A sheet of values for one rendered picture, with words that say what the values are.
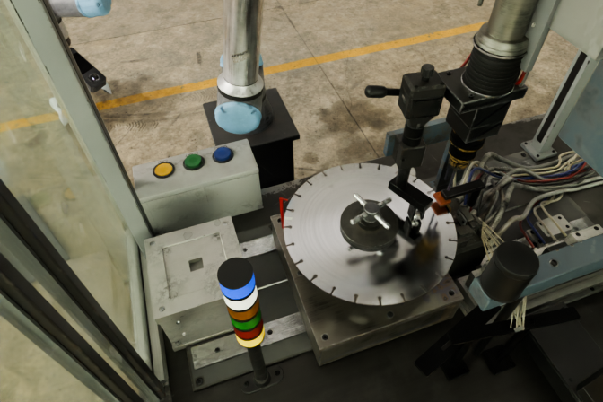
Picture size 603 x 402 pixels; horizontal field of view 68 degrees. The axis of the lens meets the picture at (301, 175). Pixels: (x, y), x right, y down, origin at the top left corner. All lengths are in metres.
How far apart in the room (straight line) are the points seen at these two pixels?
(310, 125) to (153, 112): 0.92
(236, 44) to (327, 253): 0.51
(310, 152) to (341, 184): 1.41
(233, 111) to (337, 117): 1.48
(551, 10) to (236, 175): 0.69
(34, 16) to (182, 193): 0.51
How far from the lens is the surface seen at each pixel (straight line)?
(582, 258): 0.83
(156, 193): 1.04
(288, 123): 1.37
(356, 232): 0.84
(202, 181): 1.03
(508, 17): 0.66
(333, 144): 2.38
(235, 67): 1.07
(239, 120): 1.14
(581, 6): 0.64
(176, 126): 2.60
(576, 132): 0.70
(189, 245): 0.93
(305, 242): 0.84
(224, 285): 0.57
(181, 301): 0.87
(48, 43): 0.71
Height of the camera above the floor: 1.65
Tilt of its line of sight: 48 degrees down
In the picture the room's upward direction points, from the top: 1 degrees counter-clockwise
